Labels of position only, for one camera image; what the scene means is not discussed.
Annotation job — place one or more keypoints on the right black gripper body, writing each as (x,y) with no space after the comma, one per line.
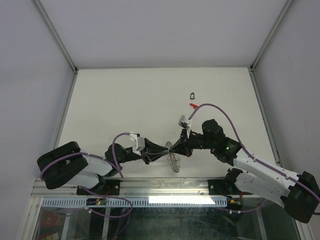
(194,142)

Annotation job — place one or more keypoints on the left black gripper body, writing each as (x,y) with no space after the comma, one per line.
(145,156)

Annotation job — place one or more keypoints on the metal disc with key rings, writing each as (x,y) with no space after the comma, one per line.
(174,161)

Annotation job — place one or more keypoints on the red key tag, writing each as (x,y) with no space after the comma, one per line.
(194,106)

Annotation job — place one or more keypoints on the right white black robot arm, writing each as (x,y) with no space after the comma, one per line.
(297,193)

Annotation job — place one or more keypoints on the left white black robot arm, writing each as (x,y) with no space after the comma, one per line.
(69,164)

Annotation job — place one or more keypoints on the black white key tag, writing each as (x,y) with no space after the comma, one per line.
(192,96)

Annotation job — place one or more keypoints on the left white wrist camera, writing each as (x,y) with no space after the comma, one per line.
(138,142)

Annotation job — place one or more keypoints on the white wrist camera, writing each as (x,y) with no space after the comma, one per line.
(185,122)
(138,142)

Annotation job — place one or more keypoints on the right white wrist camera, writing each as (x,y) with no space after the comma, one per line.
(185,122)

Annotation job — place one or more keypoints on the aluminium mounting rail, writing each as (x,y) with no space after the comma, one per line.
(137,187)

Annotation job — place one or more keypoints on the white slotted cable duct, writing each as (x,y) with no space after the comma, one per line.
(175,201)

